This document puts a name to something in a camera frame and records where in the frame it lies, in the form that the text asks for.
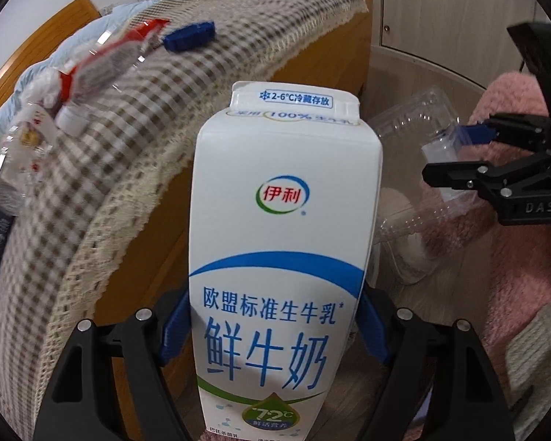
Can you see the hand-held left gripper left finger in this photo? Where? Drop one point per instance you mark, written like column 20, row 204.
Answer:
column 177, row 326

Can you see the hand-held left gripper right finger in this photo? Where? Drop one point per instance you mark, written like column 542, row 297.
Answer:
column 372, row 326

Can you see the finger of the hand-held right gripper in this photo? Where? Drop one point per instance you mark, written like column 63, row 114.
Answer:
column 475, row 132
column 450, row 174

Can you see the clear plastic clamshell box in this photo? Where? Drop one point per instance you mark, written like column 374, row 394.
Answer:
column 408, row 115

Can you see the white milk carton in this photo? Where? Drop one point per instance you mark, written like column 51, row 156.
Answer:
column 280, row 239

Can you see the clear printed plastic bag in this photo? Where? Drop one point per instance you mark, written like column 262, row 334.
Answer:
column 18, row 156

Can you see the white plastic bag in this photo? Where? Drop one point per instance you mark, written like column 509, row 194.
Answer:
column 41, row 87

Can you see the clear plastic bottle red label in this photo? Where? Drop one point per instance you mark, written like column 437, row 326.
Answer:
column 96, row 62

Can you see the grey wooden door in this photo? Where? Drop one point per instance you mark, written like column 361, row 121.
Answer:
column 441, row 18

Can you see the cream knit sweater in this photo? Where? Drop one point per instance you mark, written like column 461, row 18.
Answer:
column 537, row 367

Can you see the wooden bed with checkered cover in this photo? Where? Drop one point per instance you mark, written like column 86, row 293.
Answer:
column 188, row 78

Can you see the light blue duvet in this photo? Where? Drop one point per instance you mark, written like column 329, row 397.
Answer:
column 115, row 16

